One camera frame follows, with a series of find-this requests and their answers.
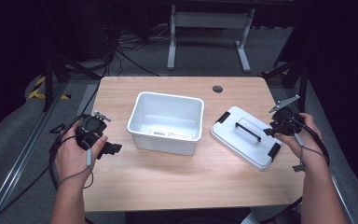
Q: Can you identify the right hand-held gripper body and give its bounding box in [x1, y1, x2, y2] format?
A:
[268, 94, 304, 137]

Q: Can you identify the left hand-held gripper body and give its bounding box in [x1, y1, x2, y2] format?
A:
[75, 110, 113, 150]

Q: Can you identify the white box lid black handle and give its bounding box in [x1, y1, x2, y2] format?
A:
[210, 105, 283, 172]

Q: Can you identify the white plastic storage box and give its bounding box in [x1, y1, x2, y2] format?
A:
[126, 91, 205, 157]

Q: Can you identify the person's right hand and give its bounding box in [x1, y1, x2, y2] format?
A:
[274, 112, 328, 167]

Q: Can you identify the person's left hand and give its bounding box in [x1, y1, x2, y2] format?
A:
[54, 120, 109, 183]

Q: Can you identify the black metal stand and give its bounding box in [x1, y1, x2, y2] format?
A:
[259, 18, 311, 113]

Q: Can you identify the black tripod stand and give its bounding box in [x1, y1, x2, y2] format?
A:
[42, 52, 102, 113]

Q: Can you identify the grey right gripper cable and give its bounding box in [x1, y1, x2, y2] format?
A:
[287, 117, 331, 173]

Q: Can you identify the aluminium floor rail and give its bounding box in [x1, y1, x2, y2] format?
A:
[0, 81, 68, 223]

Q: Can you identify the bundle of floor cables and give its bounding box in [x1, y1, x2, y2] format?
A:
[106, 24, 175, 78]

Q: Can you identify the grey metal table frame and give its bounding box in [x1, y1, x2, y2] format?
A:
[166, 4, 256, 74]

